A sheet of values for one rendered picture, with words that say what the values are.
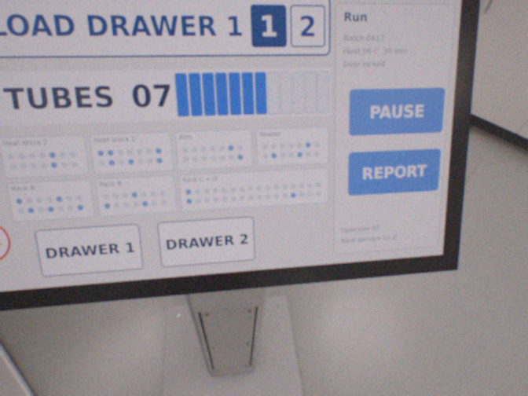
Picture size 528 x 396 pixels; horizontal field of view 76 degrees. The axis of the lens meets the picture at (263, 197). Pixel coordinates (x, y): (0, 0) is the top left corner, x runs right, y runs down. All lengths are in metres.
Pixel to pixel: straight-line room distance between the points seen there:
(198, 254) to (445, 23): 0.33
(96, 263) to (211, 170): 0.14
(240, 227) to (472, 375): 1.31
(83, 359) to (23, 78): 1.18
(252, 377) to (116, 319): 0.55
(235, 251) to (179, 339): 1.00
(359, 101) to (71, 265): 0.32
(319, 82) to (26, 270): 0.33
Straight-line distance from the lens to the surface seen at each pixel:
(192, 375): 1.29
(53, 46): 0.36
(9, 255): 0.39
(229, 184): 0.33
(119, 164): 0.34
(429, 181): 0.39
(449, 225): 0.42
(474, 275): 1.76
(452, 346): 1.56
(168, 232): 0.34
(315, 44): 0.35
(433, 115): 0.39
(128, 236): 0.35
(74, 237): 0.37
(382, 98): 0.36
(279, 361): 1.30
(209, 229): 0.34
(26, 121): 0.36
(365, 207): 0.37
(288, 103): 0.33
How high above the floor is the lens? 1.29
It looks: 51 degrees down
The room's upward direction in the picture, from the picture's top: 5 degrees clockwise
